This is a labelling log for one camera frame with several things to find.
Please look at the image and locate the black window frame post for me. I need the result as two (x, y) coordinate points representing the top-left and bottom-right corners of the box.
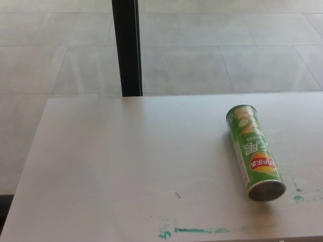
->
(112, 0), (144, 97)

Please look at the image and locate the green Lay's chips can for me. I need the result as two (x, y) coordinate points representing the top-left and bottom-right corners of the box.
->
(225, 104), (287, 202)

